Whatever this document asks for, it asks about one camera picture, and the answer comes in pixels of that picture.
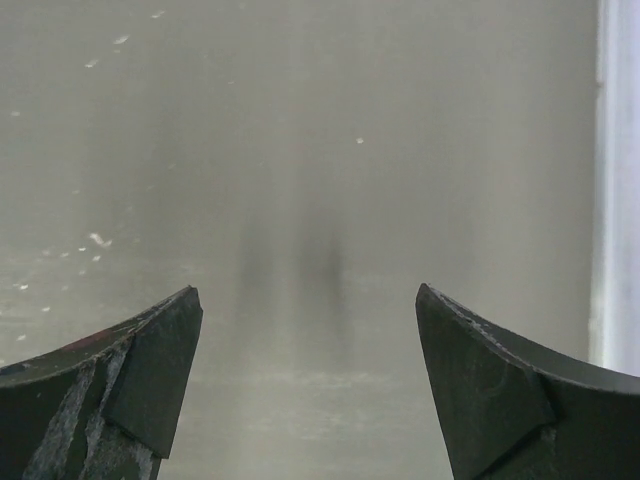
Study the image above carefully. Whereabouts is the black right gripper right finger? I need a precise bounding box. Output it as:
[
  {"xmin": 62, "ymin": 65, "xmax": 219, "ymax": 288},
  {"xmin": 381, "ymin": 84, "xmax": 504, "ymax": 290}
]
[{"xmin": 415, "ymin": 283, "xmax": 639, "ymax": 479}]

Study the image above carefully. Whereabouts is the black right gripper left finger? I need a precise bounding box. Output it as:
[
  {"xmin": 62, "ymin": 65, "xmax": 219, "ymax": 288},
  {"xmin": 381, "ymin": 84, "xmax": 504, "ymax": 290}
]
[{"xmin": 1, "ymin": 286, "xmax": 203, "ymax": 480}]

